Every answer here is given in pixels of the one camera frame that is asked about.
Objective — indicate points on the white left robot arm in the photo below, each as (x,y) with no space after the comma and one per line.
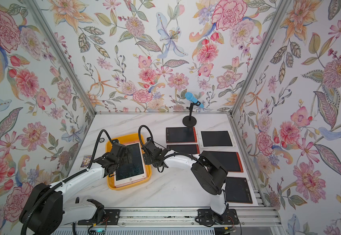
(46,208)

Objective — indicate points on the black microphone stand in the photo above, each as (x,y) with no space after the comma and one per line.
(190,121)

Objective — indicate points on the red writing tablet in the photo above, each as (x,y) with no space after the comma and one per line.
(188,149)
(176,135)
(237,190)
(230,160)

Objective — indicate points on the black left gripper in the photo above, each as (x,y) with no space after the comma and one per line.
(126,157)

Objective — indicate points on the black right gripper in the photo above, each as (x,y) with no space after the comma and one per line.
(147,159)

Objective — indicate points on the small card box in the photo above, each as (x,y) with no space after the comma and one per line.
(85,161)

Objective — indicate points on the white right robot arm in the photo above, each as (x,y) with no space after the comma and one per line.
(208,171)

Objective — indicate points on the pink writing tablet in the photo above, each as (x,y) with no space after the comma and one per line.
(133,172)

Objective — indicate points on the yellow plastic storage box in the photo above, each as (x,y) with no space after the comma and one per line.
(126,140)

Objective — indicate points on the white writing tablet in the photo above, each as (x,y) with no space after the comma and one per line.
(216,139)

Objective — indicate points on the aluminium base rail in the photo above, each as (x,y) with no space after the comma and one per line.
(182,221)

